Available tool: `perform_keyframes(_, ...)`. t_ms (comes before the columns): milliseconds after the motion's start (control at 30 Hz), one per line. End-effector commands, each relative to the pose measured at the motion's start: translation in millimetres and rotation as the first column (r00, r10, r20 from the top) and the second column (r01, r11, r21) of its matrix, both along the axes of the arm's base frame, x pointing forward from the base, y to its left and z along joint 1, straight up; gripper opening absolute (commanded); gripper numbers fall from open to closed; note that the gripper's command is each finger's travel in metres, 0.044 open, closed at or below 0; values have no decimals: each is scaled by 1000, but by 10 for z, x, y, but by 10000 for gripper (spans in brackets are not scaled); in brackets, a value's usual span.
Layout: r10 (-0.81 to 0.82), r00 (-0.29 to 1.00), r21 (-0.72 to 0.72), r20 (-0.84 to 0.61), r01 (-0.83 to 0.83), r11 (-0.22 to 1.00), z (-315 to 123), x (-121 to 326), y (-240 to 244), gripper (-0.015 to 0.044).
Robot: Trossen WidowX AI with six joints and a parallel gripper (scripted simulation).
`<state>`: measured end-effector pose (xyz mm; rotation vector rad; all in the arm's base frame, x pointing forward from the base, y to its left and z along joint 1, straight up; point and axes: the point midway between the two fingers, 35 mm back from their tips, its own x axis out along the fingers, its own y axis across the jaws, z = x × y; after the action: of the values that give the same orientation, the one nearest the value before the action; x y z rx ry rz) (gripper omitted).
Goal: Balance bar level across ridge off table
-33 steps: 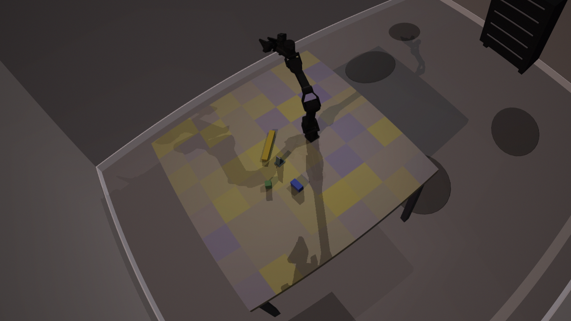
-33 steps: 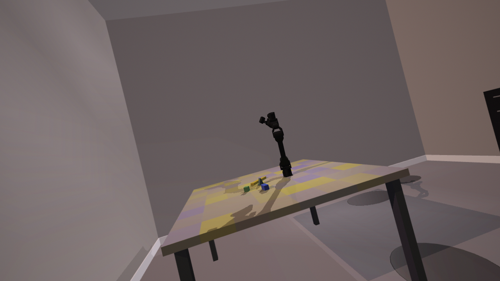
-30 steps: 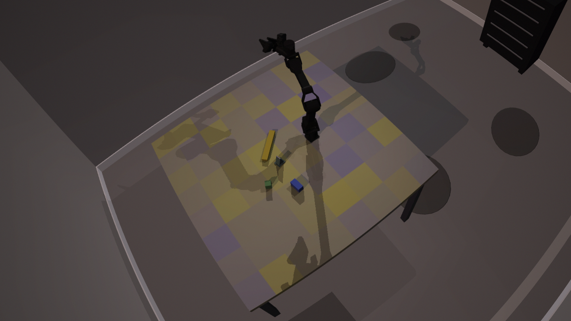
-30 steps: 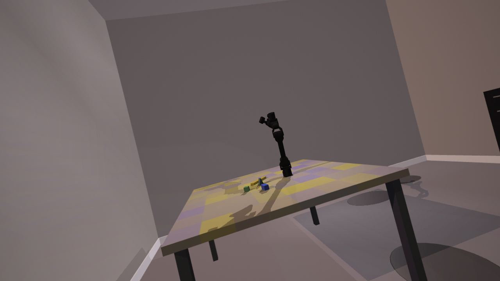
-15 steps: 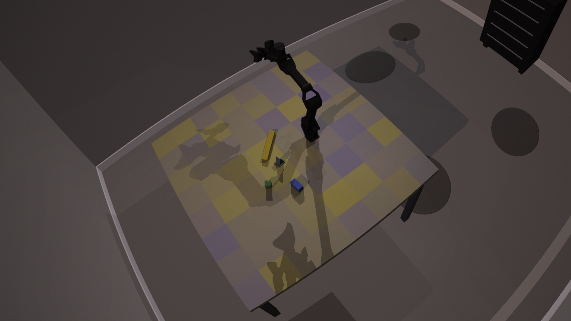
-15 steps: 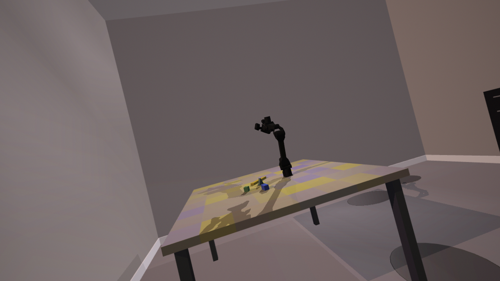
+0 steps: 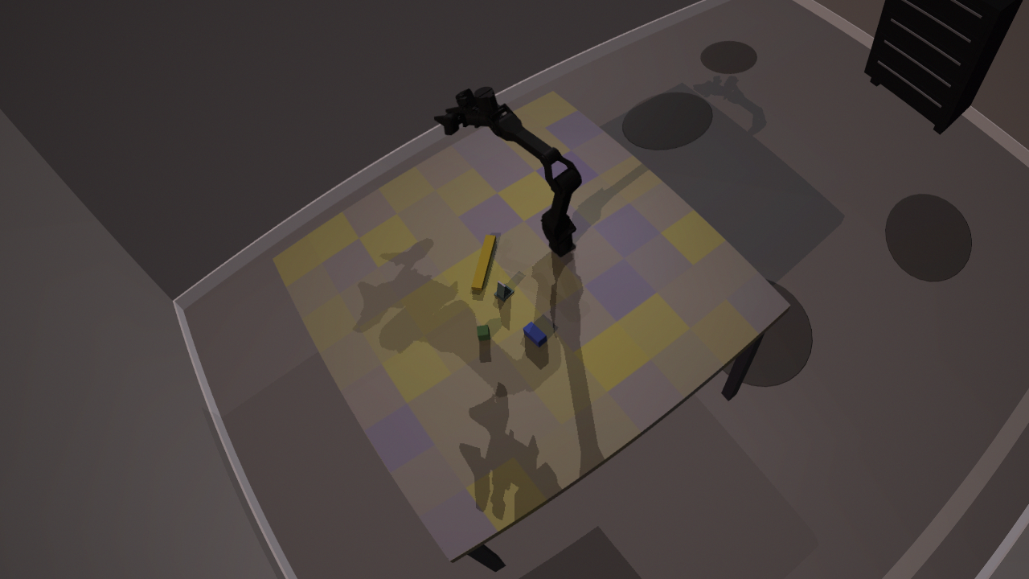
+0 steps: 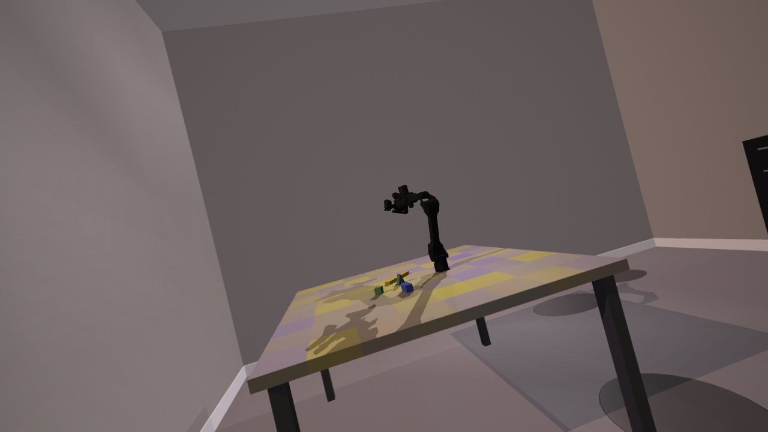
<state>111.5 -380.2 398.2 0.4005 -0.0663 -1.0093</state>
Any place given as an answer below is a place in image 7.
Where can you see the blue rectangular block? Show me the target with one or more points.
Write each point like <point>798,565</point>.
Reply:
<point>535,334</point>

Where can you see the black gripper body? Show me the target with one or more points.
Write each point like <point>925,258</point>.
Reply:
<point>452,121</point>

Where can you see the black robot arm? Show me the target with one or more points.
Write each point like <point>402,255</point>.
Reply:
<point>557,226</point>

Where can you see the yellow bar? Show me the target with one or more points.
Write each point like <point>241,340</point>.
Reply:
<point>483,262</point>

